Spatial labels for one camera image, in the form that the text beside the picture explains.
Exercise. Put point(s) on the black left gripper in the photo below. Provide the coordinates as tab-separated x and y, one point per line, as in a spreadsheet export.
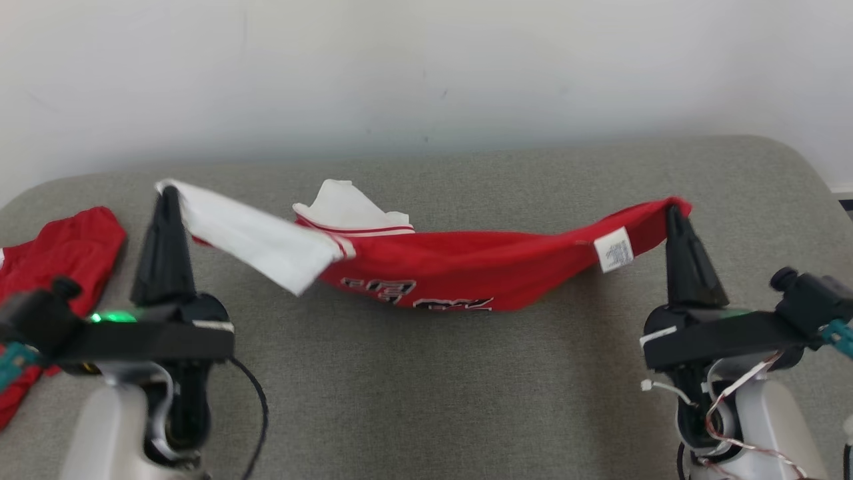
153	336

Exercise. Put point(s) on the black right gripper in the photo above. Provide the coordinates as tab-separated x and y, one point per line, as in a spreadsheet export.
720	336

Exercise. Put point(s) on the red white basketball shorts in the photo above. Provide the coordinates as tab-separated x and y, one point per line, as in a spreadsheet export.
60	260

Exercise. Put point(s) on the red white basketball jersey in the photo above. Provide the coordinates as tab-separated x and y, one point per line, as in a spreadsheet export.
466	266

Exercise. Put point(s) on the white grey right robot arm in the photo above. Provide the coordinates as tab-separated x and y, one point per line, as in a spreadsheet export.
766	426

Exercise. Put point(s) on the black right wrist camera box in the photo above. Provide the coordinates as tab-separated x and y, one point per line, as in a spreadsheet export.
813	296

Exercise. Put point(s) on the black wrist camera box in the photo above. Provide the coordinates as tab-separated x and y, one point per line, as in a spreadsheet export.
40	313
813	296

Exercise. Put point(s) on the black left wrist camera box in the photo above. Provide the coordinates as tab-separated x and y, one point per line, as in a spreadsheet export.
40	313

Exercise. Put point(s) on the teal right camera connector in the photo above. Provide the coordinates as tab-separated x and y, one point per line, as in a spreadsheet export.
841	336

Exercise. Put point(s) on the teal camera connector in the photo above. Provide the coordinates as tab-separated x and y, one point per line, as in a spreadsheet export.
841	336
16	366

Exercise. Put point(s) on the dark wall baseboard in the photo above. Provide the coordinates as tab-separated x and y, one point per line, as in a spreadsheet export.
848	204

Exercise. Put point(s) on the teal left camera connector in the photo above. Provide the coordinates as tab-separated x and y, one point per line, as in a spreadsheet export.
16	366

